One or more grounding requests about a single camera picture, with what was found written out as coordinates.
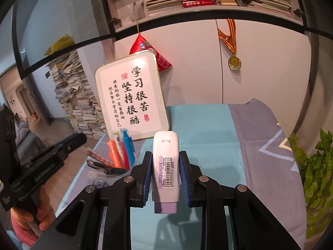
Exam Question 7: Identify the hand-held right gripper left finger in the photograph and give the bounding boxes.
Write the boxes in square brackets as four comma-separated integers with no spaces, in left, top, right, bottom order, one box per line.
[55,151,153,250]

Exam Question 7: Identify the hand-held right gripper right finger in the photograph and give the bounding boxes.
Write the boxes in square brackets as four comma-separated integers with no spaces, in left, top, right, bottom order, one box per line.
[179,150,305,250]

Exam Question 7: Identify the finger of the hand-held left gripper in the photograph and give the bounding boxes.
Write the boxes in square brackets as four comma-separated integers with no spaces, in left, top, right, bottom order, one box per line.
[51,133,87,162]

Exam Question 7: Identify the white purple eraser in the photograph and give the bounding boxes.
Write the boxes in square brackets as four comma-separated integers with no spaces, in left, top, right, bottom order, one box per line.
[152,131,180,214]

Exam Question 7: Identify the red white patterned pen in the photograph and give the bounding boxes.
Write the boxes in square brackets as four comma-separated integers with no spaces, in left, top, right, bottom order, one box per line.
[83,146,113,168]

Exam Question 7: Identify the blue pen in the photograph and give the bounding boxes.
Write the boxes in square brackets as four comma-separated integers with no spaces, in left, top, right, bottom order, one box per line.
[120,128,136,167]

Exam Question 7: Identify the orange highlighter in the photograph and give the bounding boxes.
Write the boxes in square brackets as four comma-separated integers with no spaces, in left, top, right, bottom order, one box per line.
[107,139,123,168]

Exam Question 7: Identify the frosted plastic cup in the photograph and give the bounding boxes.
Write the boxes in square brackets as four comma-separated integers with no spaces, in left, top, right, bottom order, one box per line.
[84,148,136,188]

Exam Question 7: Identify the person's left forearm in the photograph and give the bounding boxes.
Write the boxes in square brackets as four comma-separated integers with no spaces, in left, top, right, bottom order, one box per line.
[5,219,41,248]

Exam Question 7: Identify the person's left hand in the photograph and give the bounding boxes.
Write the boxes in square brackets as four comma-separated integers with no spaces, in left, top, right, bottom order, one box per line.
[10,186,56,232]

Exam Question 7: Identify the grey sofa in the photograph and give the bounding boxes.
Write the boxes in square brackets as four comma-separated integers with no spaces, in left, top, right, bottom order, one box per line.
[16,121,45,162]

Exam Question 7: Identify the tall stack of papers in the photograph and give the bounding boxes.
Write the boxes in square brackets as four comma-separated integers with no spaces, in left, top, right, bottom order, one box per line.
[48,49,107,140]

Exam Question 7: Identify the blue grey printed tablecloth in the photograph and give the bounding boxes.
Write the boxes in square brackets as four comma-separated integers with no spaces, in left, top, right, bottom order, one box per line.
[70,99,313,250]

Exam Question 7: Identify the grey interior door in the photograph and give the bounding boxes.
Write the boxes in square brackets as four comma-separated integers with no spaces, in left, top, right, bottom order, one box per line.
[16,83,35,125]

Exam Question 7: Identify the framed calligraphy board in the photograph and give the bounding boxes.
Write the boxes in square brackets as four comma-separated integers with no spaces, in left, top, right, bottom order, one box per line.
[94,51,171,141]

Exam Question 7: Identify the yellow plush toy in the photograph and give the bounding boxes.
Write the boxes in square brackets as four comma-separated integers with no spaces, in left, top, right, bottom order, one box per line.
[44,34,75,56]

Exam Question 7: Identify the white bookshelf cabinet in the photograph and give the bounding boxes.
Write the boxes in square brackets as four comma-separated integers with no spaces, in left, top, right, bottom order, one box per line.
[87,0,320,141]

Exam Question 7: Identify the red hanging ornament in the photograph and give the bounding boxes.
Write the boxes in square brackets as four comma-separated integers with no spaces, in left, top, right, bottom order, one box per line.
[129,0,173,72]

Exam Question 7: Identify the gold medal with striped ribbon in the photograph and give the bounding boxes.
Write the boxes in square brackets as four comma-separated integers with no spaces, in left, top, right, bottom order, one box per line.
[217,19,242,71]

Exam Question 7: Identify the green potted plant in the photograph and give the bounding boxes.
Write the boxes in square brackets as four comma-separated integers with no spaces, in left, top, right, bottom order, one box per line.
[287,129,333,240]

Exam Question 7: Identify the clear cup with brushes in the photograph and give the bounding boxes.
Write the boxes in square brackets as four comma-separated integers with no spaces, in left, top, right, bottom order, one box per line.
[130,0,145,20]

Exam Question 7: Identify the stack of magazines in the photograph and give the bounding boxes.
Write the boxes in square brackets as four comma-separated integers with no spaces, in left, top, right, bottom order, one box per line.
[143,0,184,16]

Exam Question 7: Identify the red books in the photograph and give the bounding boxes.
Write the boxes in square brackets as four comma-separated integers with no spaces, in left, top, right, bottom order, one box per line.
[182,0,217,8]

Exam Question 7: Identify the pile of worn booklets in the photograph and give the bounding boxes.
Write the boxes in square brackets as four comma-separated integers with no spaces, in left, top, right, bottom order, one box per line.
[241,0,292,15]

